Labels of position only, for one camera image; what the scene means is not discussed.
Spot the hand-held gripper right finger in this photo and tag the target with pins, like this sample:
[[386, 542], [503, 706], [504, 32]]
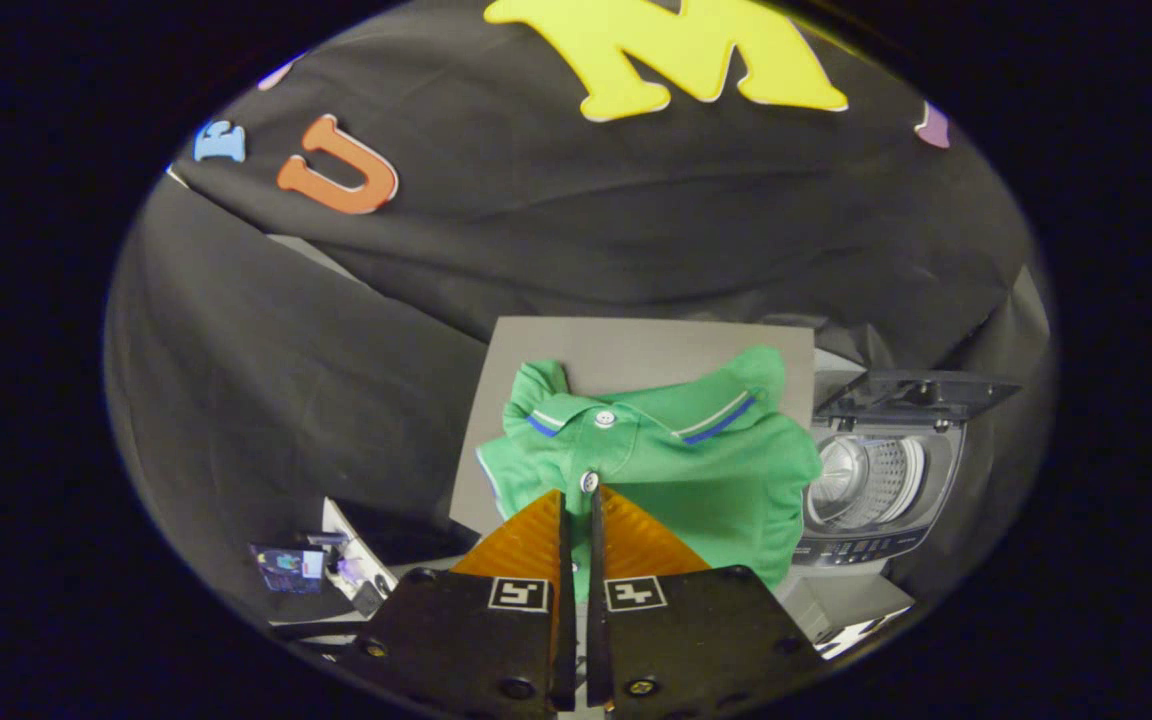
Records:
[[696, 640]]

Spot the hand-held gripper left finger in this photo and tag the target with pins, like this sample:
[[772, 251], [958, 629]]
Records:
[[476, 640]]

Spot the green polo shirt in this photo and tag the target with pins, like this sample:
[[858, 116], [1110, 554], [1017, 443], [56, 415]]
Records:
[[696, 470]]

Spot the grey washing machine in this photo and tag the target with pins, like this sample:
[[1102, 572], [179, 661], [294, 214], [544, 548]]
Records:
[[861, 550]]

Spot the dark washing machine lid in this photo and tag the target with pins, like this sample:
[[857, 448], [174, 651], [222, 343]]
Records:
[[916, 395]]

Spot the small lit screen device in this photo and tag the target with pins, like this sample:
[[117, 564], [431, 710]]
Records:
[[286, 570]]

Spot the grey cabinet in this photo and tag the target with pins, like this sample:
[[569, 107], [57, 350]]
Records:
[[636, 350]]

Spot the black backdrop cloth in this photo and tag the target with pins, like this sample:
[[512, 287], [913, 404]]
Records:
[[636, 200]]

